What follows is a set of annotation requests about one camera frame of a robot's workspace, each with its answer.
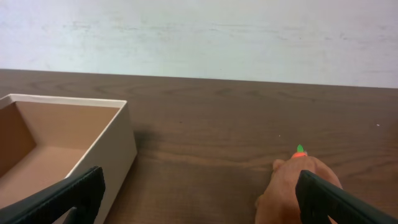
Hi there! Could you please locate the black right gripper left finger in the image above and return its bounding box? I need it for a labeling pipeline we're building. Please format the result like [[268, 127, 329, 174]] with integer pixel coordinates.
[[1, 166, 106, 224]]

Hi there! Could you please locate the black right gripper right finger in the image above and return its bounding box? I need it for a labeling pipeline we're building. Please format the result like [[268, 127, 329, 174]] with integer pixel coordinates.
[[295, 170, 397, 224]]

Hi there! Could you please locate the brown plush bear toy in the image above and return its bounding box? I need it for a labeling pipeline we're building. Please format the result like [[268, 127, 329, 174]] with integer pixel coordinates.
[[254, 145, 342, 224]]

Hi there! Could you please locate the white cardboard box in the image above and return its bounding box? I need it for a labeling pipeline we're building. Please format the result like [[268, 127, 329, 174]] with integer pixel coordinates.
[[1, 94, 137, 223]]

